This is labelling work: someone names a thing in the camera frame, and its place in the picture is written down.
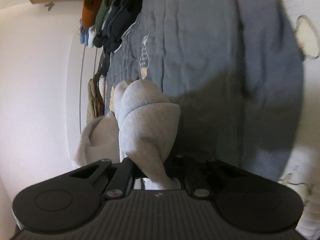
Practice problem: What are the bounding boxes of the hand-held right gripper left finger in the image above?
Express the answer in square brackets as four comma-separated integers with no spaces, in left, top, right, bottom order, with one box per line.
[66,158,148,200]

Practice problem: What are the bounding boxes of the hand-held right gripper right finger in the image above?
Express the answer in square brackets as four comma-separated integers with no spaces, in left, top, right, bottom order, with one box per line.
[165,156,253,200]

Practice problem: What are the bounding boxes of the light grey hoodie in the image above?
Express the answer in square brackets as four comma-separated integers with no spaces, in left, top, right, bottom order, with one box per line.
[71,79,182,190]

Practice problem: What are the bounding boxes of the stack of khaki folded clothes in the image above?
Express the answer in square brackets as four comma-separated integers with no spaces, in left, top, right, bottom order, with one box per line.
[86,79,105,125]

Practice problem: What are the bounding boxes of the stack of dark folded clothes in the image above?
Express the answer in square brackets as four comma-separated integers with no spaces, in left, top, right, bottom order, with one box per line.
[79,0,145,53]

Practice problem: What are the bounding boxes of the white headboard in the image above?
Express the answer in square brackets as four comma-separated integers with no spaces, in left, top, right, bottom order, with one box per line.
[66,27,105,135]

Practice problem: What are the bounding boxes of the dark crumpled garments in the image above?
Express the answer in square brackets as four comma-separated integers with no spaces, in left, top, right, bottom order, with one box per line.
[94,52,110,80]

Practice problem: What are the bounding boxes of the grey quilted bedspread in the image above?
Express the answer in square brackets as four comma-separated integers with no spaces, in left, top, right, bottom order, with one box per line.
[104,0,308,183]

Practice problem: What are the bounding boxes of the white printed mattress cover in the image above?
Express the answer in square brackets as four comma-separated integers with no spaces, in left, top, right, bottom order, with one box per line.
[275,0,320,240]

